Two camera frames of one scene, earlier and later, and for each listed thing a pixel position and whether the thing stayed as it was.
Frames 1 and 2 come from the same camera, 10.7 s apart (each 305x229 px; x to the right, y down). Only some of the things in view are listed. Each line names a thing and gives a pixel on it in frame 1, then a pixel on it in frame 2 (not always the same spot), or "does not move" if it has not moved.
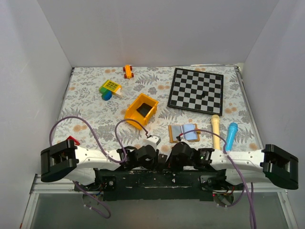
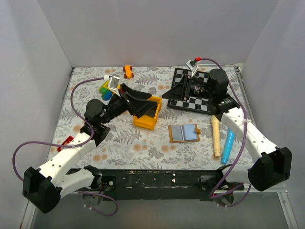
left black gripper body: [149, 164] → [116, 107]
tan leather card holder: [187, 132] does not move
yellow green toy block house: [109, 88] does not move
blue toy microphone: [232, 130] does not move
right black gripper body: [177, 164] → [200, 90]
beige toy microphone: [216, 124] does not move
